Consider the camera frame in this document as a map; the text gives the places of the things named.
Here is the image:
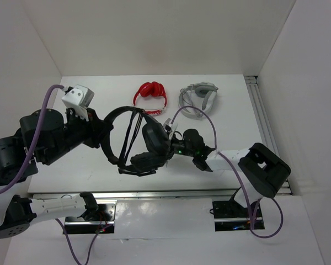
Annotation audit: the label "aluminium rail front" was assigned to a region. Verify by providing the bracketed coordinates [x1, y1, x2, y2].
[30, 188, 238, 200]

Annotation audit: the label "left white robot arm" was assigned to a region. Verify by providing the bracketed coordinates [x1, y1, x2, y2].
[0, 108, 112, 239]

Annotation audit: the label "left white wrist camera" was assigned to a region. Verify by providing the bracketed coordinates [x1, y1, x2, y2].
[62, 85, 94, 121]

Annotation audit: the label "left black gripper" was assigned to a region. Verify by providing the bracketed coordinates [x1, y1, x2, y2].
[42, 104, 114, 165]

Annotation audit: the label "aluminium rail right side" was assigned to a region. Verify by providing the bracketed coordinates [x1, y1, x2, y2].
[240, 76, 291, 198]

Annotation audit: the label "grey white headphones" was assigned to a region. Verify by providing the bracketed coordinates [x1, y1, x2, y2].
[178, 82, 218, 119]

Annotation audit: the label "red folded headphones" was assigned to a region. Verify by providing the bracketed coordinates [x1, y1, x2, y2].
[132, 81, 168, 116]

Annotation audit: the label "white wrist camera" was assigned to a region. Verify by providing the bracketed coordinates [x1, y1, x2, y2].
[62, 85, 94, 121]
[163, 118, 178, 140]

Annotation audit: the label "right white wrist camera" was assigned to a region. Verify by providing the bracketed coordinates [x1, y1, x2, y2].
[163, 118, 178, 140]

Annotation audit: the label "aluminium rail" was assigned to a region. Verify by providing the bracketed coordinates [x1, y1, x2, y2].
[240, 76, 291, 198]
[30, 188, 238, 200]

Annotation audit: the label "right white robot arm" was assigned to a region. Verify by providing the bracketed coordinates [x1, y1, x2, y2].
[170, 129, 291, 216]

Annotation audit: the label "black headset with microphone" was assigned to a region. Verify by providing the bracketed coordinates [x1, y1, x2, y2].
[100, 106, 173, 177]

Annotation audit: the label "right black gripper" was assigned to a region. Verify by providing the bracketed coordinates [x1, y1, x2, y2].
[151, 131, 195, 160]

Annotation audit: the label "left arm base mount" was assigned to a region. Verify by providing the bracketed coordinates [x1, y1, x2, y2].
[63, 192, 116, 235]

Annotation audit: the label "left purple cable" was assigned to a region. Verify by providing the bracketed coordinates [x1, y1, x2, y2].
[0, 84, 111, 264]

